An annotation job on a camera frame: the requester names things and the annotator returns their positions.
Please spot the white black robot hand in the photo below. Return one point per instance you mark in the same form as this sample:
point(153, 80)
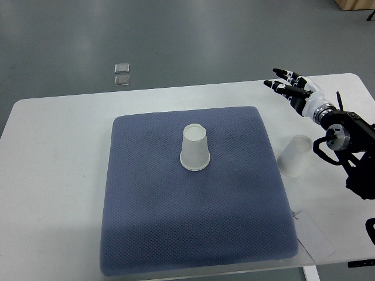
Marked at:
point(304, 96)

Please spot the white paper cup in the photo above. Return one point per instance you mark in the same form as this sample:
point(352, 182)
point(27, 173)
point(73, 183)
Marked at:
point(293, 159)
point(194, 155)

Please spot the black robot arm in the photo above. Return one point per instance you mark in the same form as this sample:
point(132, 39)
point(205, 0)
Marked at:
point(348, 142)

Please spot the wooden furniture corner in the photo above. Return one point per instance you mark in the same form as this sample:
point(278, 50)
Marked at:
point(355, 5)

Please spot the black tripod leg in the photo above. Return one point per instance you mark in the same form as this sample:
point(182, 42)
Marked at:
point(370, 17)

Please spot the white paper card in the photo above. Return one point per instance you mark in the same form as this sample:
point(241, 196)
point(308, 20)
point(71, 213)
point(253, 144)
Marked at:
point(311, 238)

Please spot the white table leg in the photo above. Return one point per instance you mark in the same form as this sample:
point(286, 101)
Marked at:
point(311, 273)

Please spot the black table control panel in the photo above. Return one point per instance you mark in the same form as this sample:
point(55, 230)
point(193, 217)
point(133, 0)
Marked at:
point(361, 263)

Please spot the upper metal floor plate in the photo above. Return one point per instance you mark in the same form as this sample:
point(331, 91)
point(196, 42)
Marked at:
point(121, 68)

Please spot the blue grey fabric cushion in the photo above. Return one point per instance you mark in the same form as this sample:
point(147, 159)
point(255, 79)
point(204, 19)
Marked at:
point(160, 216)

